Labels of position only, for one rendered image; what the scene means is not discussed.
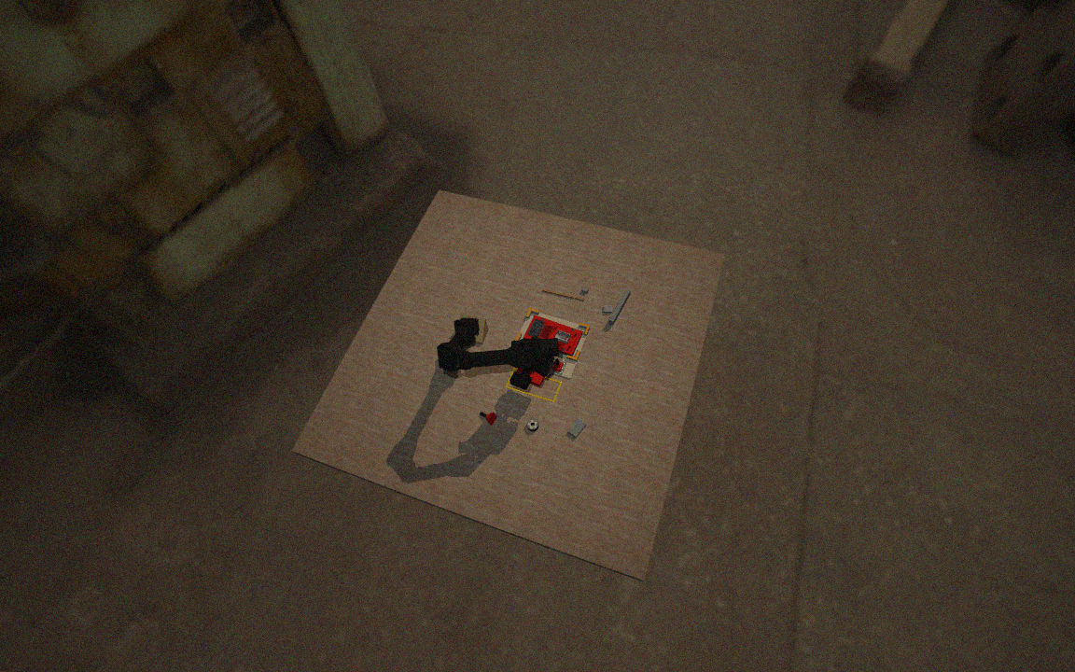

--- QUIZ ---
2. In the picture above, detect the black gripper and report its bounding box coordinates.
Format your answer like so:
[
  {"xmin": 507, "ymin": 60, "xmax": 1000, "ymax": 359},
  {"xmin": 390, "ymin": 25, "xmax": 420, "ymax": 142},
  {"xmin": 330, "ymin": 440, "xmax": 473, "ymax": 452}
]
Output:
[{"xmin": 510, "ymin": 337, "xmax": 541, "ymax": 390}]

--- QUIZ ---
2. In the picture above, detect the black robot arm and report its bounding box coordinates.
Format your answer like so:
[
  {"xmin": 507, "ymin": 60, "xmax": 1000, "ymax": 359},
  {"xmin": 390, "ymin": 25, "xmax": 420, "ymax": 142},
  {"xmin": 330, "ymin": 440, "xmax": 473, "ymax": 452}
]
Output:
[{"xmin": 438, "ymin": 317, "xmax": 559, "ymax": 377}]

